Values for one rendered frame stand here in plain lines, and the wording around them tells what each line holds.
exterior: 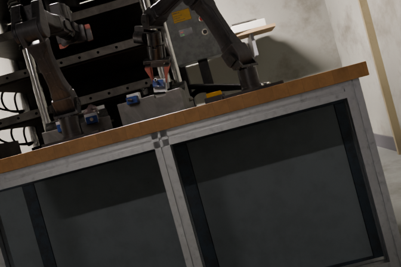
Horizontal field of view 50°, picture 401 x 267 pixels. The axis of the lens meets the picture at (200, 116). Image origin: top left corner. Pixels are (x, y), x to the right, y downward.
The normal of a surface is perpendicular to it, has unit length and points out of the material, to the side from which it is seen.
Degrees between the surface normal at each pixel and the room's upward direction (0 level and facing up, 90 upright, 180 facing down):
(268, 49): 90
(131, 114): 90
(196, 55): 90
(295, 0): 90
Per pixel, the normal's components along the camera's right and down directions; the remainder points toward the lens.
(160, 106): -0.07, 0.04
